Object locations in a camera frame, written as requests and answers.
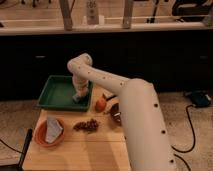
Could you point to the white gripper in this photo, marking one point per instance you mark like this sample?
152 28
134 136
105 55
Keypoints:
80 85

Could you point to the grey sponge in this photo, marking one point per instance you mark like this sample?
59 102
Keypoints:
77 98

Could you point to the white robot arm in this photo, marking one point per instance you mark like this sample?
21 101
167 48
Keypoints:
142 120

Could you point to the green plastic tray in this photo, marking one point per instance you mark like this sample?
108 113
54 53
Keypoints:
58 93

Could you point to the orange fruit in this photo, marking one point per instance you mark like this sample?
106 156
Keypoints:
100 105

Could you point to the brown grape bunch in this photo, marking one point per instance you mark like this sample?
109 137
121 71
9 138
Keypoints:
89 126

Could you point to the dark brown bowl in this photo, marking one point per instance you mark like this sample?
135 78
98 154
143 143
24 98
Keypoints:
115 114

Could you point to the white folded cloth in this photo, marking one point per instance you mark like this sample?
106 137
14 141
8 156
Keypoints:
54 129

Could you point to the orange bowl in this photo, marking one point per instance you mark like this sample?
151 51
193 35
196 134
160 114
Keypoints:
40 135

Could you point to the black bar at table edge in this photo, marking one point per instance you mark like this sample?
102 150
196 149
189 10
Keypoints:
27 141

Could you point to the blue black device on floor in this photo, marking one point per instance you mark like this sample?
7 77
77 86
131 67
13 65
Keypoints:
199 99

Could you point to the black-handled utensil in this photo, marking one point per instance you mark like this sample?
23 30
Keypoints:
107 98

